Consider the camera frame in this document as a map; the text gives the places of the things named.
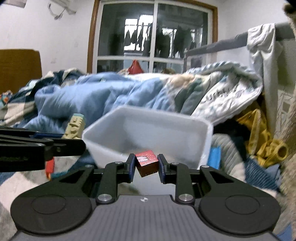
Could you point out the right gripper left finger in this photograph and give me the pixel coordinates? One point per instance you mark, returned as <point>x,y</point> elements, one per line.
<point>92,185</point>

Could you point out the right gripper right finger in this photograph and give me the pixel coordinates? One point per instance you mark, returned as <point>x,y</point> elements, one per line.
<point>190,184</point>

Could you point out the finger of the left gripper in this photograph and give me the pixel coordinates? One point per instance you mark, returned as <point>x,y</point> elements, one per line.
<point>56,146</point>

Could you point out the beige carved toy figure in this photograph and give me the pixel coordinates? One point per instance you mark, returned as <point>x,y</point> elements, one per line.
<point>75,127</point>

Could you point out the red cube block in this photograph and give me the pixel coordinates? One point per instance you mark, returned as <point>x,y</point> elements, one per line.
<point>147,163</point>

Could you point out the blue toy brick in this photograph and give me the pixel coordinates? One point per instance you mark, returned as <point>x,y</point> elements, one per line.
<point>214,158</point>

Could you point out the red toy brick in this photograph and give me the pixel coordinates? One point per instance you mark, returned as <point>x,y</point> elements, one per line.
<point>49,168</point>

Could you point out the white plastic bin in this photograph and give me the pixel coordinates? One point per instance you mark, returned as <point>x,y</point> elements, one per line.
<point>127,129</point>

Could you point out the patchwork knitted blanket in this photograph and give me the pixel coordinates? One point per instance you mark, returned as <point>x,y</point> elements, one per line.
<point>21,111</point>

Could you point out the wooden headboard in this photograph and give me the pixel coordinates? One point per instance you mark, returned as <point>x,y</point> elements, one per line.
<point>18,67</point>

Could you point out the light blue quilt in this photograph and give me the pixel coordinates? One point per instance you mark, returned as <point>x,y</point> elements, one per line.
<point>215,92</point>

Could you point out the yellow garment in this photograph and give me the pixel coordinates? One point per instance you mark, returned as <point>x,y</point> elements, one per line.
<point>267,150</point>

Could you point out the red bag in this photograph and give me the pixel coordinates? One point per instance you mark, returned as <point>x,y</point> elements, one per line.
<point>135,68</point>

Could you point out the grey white hanging garment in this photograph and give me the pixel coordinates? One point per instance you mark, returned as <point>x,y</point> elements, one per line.
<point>264,52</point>

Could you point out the window with wooden frame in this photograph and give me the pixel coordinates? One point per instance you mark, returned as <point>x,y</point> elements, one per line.
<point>157,34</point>

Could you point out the grey bed rail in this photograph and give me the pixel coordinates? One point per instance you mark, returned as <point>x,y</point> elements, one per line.
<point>282,32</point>

